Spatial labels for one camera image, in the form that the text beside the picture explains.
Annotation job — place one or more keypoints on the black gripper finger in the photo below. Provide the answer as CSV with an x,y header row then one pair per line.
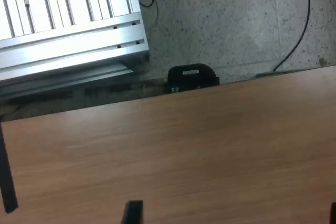
x,y
333,214
132,212

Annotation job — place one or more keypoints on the dark thin flat strip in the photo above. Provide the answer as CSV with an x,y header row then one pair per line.
x,y
7,176

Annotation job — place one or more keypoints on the black box with white label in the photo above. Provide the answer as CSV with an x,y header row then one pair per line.
x,y
191,79

